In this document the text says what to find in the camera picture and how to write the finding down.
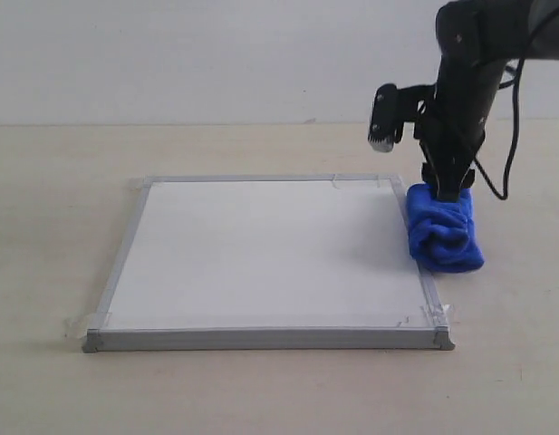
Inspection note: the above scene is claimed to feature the clear tape corner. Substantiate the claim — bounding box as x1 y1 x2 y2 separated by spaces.
396 304 454 330
126 177 162 190
331 173 404 191
63 312 111 340

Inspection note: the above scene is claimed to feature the blue cloth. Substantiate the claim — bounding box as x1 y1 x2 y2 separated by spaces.
406 183 485 274

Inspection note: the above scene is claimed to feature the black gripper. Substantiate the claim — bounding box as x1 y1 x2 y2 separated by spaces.
414 83 490 202

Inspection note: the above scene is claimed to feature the white board with grey frame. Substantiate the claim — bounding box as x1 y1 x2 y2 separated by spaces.
82 174 454 353

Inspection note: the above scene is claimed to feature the clear tape far right corner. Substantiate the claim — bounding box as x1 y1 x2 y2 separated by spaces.
331 173 404 191

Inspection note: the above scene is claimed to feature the clear tape far left corner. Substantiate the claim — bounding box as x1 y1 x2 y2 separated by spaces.
126 177 162 190

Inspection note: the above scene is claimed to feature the clear tape near right corner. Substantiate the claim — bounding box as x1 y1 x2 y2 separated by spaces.
396 304 454 330

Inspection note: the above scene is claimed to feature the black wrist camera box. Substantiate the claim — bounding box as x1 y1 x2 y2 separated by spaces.
368 83 404 153

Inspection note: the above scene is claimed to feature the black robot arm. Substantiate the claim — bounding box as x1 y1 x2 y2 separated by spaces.
415 1 559 202

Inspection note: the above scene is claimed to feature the clear tape near left corner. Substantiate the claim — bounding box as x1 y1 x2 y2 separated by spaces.
63 312 111 340

